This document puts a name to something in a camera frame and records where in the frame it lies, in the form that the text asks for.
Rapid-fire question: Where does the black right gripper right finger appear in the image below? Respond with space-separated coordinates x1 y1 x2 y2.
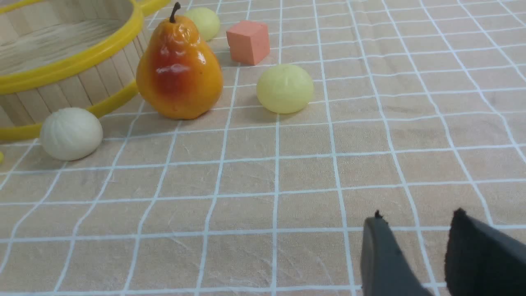
445 208 526 296

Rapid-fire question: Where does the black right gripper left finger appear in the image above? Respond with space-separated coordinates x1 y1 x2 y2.
361 210 432 296

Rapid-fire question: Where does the yellow bun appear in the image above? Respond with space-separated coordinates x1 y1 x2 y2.
256 64 314 114
185 6 221 42

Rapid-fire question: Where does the white bun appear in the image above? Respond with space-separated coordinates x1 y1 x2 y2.
39 107 103 161

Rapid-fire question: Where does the bamboo steamer tray yellow rim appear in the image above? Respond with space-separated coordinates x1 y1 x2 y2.
0 0 169 141

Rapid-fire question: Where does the checked beige tablecloth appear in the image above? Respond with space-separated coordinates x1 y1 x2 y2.
1 0 525 296

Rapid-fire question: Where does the salmon pink cube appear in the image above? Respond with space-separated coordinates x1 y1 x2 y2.
226 20 270 65

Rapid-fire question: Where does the orange toy pear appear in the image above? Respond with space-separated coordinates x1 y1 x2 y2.
136 2 224 120

